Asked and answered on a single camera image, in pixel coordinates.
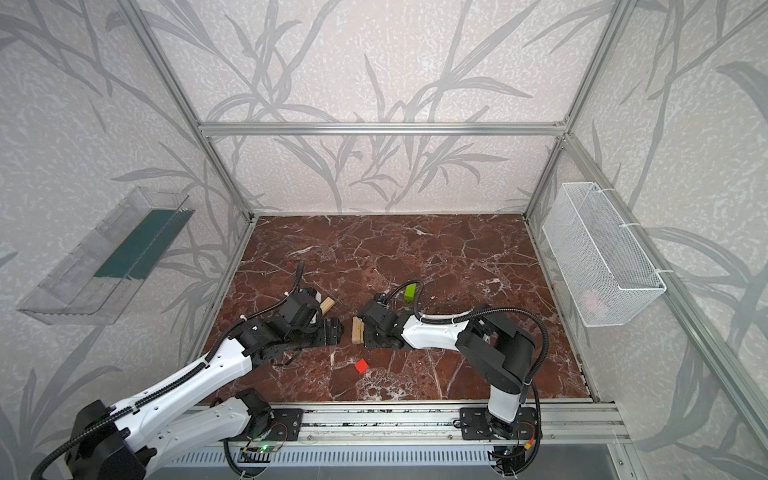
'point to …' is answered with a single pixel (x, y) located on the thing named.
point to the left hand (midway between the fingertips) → (336, 323)
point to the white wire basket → (604, 271)
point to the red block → (362, 366)
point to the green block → (409, 293)
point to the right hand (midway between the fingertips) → (368, 328)
